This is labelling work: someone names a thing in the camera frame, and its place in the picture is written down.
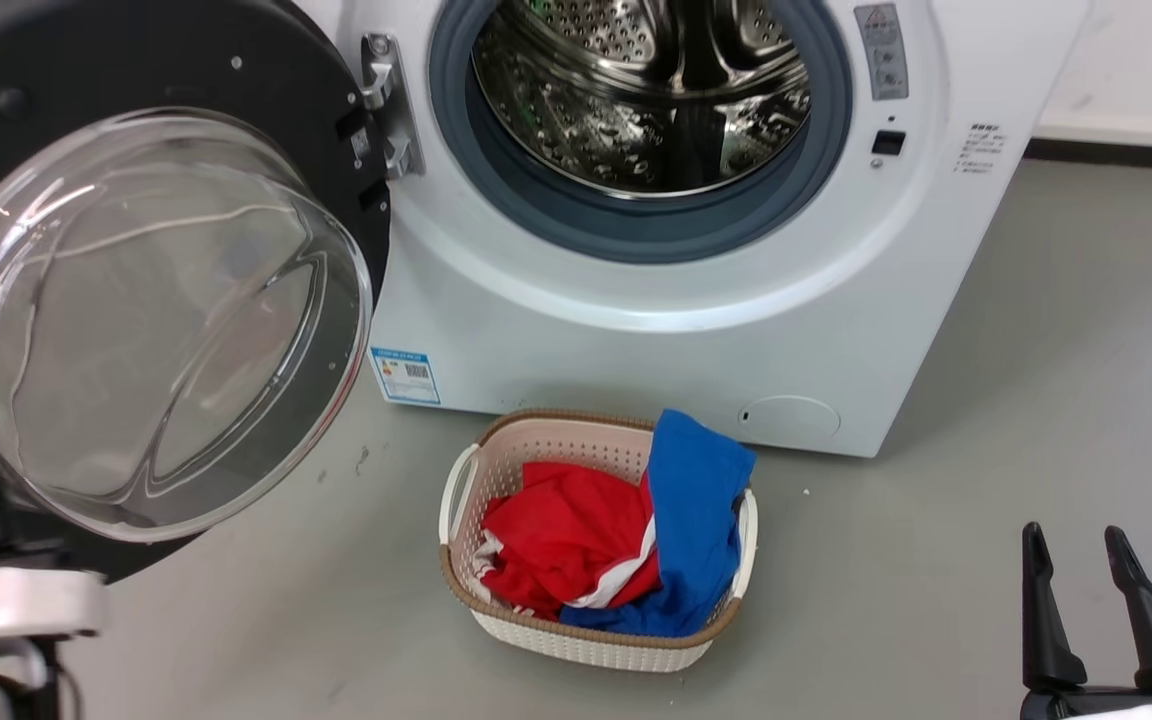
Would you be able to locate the beige perforated laundry basket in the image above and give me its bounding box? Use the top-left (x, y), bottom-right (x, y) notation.
top-left (437, 407), bottom-right (760, 674)

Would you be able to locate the blue garment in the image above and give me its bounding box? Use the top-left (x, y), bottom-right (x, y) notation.
top-left (559, 408), bottom-right (758, 639)

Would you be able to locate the black round glass washer door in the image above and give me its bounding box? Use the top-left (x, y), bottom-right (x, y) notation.
top-left (0, 0), bottom-right (394, 585)

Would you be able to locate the red garment with white stripe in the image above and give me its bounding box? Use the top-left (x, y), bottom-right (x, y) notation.
top-left (475, 461), bottom-right (663, 622)

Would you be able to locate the round white filter cover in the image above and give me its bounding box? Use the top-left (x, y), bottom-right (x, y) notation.
top-left (738, 395), bottom-right (843, 442)

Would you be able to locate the blue-edged energy label sticker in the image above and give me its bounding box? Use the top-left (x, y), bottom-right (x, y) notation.
top-left (369, 346), bottom-right (442, 407)

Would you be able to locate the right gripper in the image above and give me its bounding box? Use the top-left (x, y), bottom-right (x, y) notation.
top-left (1019, 521), bottom-right (1152, 720)

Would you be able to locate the metal door hinge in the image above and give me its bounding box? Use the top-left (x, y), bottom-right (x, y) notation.
top-left (360, 32), bottom-right (426, 180)

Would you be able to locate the grey warning sticker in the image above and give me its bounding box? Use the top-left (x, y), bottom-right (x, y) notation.
top-left (853, 2), bottom-right (911, 103)

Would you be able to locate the white front-load washing machine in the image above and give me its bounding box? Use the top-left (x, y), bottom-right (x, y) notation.
top-left (276, 0), bottom-right (1093, 460)

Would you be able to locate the steel perforated washer drum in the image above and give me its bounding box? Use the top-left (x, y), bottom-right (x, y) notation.
top-left (471, 0), bottom-right (814, 199)

